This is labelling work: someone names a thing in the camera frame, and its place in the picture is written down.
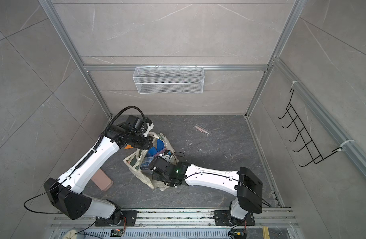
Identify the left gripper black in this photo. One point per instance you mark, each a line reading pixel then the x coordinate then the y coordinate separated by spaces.
pixel 149 141

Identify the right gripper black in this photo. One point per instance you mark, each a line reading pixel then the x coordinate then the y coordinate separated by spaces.
pixel 156 176

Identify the cream canvas tote bag leaves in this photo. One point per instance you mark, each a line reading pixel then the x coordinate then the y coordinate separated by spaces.
pixel 138 163

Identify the clear case pink compass set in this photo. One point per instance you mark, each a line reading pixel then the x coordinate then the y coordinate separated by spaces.
pixel 202 130

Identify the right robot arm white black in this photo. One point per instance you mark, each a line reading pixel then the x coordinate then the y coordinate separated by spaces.
pixel 243 184

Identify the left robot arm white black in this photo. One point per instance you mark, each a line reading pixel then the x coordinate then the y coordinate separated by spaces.
pixel 66 192

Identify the white round clock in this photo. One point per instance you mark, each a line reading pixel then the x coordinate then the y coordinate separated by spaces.
pixel 71 234

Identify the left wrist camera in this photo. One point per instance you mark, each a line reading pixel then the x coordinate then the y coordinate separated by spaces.
pixel 138 125

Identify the white wire mesh basket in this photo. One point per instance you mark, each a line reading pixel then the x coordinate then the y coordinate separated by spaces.
pixel 169 80

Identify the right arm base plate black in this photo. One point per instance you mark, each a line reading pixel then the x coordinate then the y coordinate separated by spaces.
pixel 224 218

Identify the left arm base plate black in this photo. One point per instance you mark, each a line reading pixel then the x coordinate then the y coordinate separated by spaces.
pixel 118 219

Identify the black wire hook rack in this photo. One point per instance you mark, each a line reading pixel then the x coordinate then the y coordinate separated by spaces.
pixel 303 135

